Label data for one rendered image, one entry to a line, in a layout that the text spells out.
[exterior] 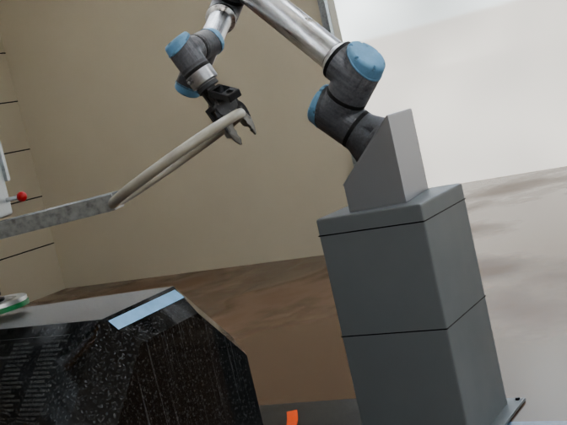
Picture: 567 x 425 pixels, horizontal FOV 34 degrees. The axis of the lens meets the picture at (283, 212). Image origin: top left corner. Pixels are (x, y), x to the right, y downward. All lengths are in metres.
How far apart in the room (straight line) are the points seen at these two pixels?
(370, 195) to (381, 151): 0.16
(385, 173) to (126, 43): 5.88
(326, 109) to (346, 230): 0.43
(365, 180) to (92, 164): 6.30
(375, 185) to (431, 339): 0.55
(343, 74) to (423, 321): 0.87
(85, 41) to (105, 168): 1.23
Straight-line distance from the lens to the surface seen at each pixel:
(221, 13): 3.40
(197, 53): 2.83
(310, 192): 7.82
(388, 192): 3.10
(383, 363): 3.21
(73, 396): 2.38
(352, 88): 3.14
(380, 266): 3.10
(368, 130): 3.17
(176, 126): 8.48
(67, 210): 2.75
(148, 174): 2.50
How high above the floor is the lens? 1.21
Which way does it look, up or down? 6 degrees down
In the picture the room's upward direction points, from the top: 13 degrees counter-clockwise
